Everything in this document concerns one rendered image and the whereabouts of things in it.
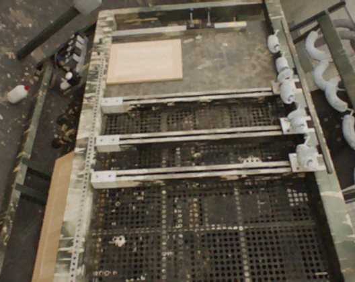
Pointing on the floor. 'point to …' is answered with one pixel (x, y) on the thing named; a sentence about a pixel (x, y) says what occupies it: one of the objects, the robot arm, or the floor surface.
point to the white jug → (19, 92)
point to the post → (48, 32)
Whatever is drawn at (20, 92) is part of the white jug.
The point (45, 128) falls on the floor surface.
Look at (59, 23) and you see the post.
